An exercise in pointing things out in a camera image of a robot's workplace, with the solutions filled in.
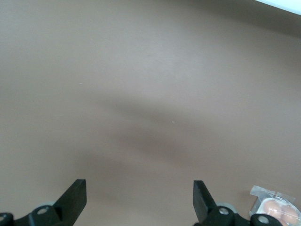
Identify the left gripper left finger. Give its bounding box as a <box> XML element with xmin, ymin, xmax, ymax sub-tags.
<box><xmin>0</xmin><ymin>178</ymin><xmax>87</xmax><ymax>226</ymax></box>

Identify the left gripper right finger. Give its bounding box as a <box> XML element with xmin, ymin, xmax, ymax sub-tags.
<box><xmin>193</xmin><ymin>180</ymin><xmax>285</xmax><ymax>226</ymax></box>

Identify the brown egg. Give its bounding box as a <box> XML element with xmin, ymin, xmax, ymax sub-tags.
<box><xmin>260</xmin><ymin>197</ymin><xmax>282</xmax><ymax>216</ymax></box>
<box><xmin>277</xmin><ymin>204</ymin><xmax>298</xmax><ymax>224</ymax></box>

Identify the clear plastic egg box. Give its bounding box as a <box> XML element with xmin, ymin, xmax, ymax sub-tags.
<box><xmin>248</xmin><ymin>185</ymin><xmax>297</xmax><ymax>226</ymax></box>

